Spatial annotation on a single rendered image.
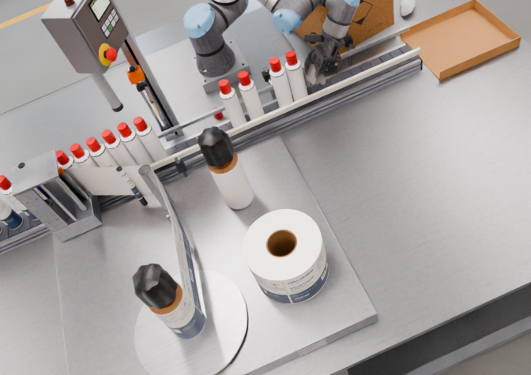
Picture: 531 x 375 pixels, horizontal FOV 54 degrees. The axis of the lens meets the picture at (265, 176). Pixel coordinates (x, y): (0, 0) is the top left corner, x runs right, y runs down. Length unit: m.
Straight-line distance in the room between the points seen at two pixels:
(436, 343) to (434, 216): 0.63
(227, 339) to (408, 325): 0.46
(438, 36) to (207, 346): 1.33
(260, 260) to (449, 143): 0.73
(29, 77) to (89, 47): 2.71
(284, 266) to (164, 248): 0.45
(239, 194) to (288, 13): 0.53
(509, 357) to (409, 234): 0.91
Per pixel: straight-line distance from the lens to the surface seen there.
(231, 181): 1.45
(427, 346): 2.02
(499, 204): 1.58
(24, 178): 1.61
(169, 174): 1.77
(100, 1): 1.51
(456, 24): 2.08
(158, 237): 1.61
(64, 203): 1.66
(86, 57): 1.50
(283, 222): 1.33
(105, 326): 1.55
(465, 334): 2.05
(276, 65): 1.65
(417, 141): 1.70
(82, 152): 1.69
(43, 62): 4.24
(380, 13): 2.00
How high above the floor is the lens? 2.14
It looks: 51 degrees down
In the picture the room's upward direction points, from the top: 21 degrees counter-clockwise
